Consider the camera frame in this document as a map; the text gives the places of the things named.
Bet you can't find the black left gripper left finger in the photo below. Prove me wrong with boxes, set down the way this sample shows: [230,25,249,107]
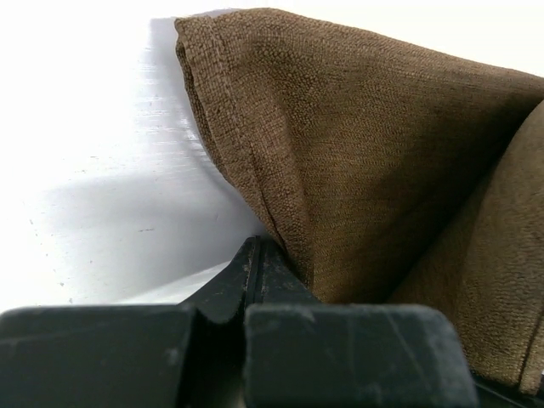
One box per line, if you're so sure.
[1,238,260,407]

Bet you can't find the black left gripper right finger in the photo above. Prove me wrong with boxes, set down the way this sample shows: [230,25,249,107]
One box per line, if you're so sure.
[244,240,479,407]

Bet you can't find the brown cloth napkin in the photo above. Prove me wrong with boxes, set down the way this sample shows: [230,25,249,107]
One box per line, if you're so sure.
[175,8,543,394]

